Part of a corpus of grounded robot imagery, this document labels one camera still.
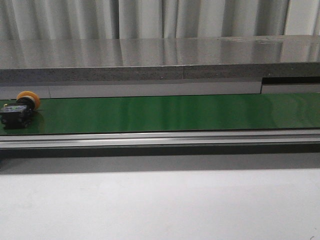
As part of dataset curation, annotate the yellow push button switch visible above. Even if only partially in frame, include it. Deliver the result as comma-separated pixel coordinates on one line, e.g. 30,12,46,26
0,91,41,129

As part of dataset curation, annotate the green conveyor belt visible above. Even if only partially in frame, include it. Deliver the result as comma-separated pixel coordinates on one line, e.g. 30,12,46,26
0,93,320,136

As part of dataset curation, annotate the grey stone counter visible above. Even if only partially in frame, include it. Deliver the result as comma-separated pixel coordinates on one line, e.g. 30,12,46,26
0,34,320,100

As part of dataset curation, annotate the white curtain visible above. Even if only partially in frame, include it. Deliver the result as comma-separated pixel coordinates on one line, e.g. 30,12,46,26
0,0,320,41

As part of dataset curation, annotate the aluminium conveyor frame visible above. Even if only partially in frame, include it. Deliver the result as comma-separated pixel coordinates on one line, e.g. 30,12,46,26
0,129,320,150

